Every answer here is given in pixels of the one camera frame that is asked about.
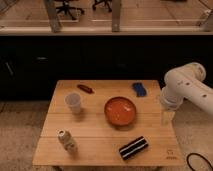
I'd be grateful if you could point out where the wooden table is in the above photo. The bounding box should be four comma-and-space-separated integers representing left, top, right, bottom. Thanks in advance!
33, 80, 183, 167

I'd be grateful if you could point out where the small white bottle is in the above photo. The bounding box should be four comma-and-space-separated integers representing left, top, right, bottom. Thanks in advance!
57, 130, 77, 154

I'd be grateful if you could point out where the orange bowl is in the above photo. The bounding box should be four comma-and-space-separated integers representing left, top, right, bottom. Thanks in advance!
104, 97, 136, 126

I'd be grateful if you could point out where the black office chair right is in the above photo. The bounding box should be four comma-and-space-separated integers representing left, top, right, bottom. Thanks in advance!
92, 0, 113, 13

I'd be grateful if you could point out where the black cable on floor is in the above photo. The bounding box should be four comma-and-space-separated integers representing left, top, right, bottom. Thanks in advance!
186, 152, 213, 171

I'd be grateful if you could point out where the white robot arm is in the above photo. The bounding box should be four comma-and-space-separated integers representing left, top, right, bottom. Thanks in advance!
159, 62, 213, 125

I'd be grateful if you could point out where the black white striped box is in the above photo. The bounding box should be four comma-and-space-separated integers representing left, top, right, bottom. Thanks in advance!
119, 136, 149, 160

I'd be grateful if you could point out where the dark cabinet counter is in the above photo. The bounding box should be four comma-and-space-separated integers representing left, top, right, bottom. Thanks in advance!
0, 35, 213, 100

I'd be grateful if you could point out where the black office chair left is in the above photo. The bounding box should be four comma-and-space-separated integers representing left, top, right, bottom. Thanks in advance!
55, 0, 85, 20

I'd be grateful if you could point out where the black office chair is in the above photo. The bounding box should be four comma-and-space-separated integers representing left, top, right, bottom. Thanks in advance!
55, 0, 85, 20
92, 0, 113, 13

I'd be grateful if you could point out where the blue crumpled object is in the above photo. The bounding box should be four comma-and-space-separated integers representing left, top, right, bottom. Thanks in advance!
132, 82, 147, 97

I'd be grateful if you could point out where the dark red snack bar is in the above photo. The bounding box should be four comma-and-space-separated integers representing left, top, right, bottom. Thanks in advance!
77, 84, 94, 94

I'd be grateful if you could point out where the translucent plastic cup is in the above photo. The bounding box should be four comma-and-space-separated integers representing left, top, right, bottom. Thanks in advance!
64, 92, 82, 114

